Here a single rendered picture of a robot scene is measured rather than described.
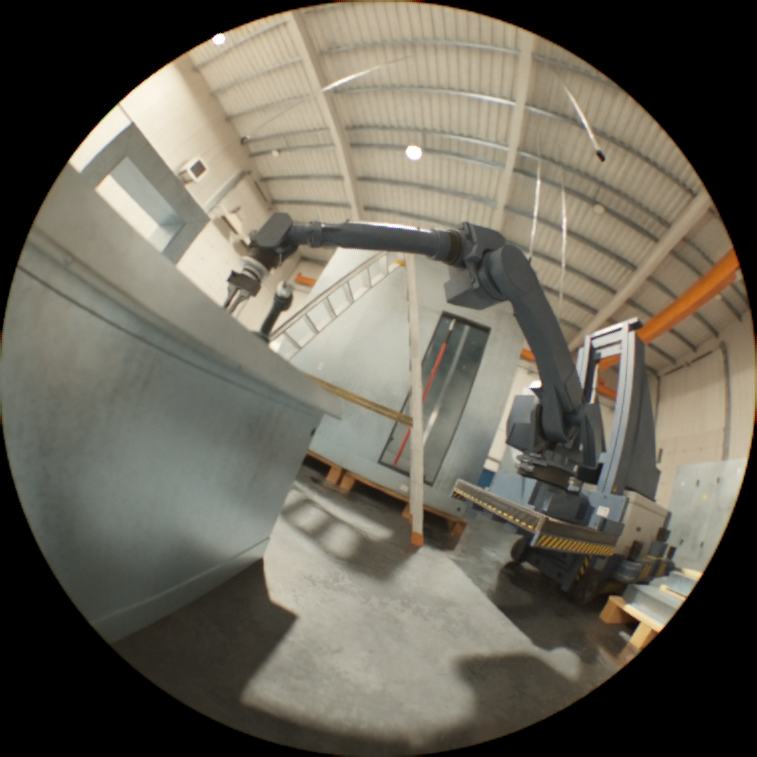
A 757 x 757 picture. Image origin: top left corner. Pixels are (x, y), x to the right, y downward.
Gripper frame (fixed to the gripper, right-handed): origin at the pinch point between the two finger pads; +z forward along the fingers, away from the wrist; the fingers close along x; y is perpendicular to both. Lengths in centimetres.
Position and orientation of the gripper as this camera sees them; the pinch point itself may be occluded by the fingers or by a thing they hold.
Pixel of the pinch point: (229, 307)
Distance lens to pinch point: 106.4
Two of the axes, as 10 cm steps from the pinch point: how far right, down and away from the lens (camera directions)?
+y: 1.8, -1.3, -9.8
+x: 9.0, 4.3, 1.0
